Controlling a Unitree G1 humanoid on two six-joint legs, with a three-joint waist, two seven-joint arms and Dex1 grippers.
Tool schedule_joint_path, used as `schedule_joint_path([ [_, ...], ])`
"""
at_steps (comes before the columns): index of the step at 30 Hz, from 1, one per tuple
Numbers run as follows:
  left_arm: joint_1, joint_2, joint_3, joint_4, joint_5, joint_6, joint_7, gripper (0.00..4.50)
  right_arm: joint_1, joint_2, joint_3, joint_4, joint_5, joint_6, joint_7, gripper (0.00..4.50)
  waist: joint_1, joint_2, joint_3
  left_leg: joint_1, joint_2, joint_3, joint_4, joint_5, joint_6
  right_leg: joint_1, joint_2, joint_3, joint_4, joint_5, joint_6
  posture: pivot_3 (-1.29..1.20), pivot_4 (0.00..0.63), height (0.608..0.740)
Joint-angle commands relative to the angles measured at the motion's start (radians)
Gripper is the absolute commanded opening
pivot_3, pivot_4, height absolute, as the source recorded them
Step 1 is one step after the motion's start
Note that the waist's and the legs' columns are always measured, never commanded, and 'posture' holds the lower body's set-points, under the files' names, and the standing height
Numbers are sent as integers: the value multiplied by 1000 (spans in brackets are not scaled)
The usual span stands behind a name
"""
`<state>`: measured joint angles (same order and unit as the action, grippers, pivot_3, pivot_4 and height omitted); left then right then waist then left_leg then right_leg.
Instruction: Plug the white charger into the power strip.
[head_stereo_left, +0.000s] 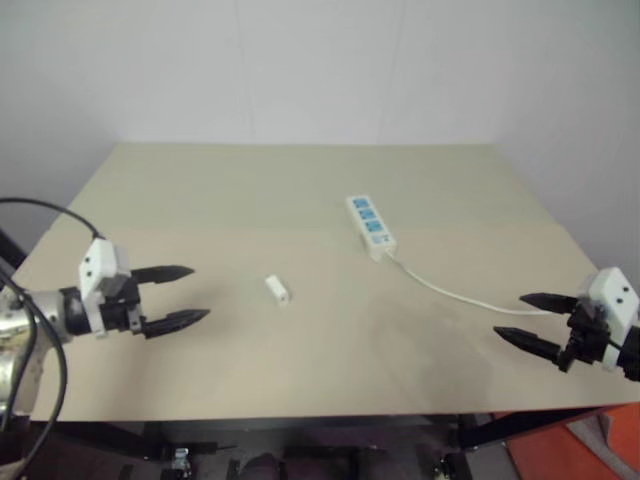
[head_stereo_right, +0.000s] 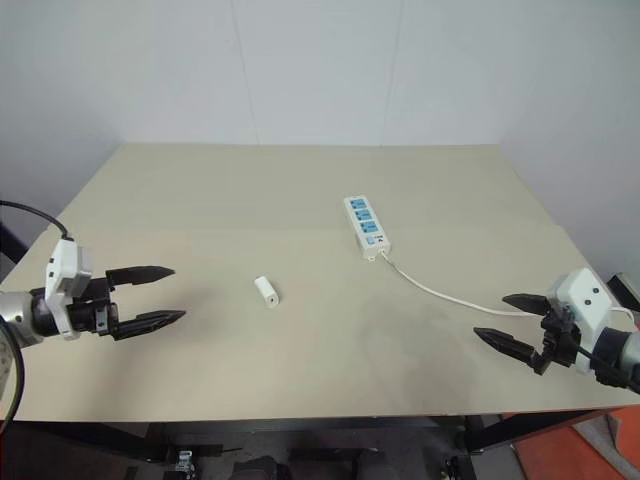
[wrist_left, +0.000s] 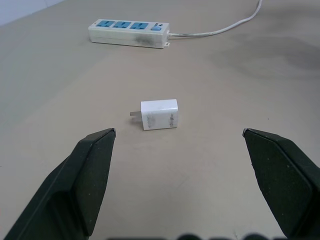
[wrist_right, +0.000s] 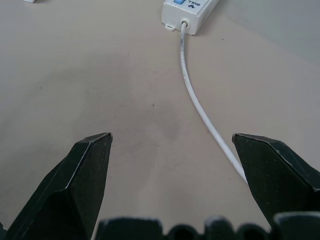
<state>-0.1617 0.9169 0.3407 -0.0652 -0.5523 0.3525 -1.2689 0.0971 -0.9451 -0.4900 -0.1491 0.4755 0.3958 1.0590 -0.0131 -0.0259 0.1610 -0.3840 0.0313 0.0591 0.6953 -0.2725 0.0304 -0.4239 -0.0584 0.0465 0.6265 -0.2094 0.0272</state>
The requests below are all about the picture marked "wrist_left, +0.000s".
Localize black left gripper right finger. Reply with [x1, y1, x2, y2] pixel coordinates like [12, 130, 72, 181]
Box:
[241, 127, 320, 240]

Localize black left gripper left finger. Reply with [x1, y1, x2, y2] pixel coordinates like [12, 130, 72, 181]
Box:
[0, 127, 117, 240]

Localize white charger plug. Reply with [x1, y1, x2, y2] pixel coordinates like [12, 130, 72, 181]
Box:
[129, 98, 180, 132]

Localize white power strip blue sockets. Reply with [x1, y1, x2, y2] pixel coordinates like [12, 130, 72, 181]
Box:
[87, 18, 171, 50]

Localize white power strip cable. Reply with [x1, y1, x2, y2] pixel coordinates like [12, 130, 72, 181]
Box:
[166, 0, 264, 38]

